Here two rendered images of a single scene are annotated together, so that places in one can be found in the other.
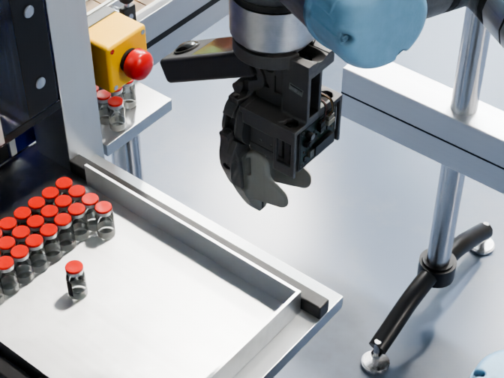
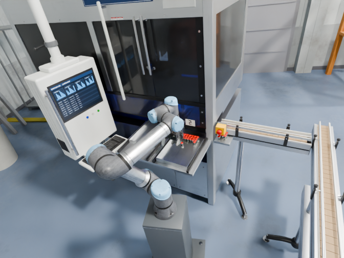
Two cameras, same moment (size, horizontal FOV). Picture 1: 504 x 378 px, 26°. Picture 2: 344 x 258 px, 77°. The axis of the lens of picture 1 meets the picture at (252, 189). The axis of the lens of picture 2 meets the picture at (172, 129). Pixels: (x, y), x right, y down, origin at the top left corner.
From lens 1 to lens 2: 1.30 m
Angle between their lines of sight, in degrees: 62
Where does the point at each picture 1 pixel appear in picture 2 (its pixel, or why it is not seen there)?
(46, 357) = (170, 147)
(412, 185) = not seen: hidden behind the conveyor
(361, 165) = not seen: hidden behind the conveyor
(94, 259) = (189, 146)
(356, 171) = not seen: hidden behind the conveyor
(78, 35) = (210, 121)
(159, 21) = (245, 135)
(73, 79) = (209, 126)
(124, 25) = (222, 126)
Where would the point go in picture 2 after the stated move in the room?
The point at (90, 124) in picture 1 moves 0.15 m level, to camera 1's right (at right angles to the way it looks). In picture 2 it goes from (211, 135) to (217, 146)
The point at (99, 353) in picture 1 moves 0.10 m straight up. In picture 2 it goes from (172, 152) to (171, 142)
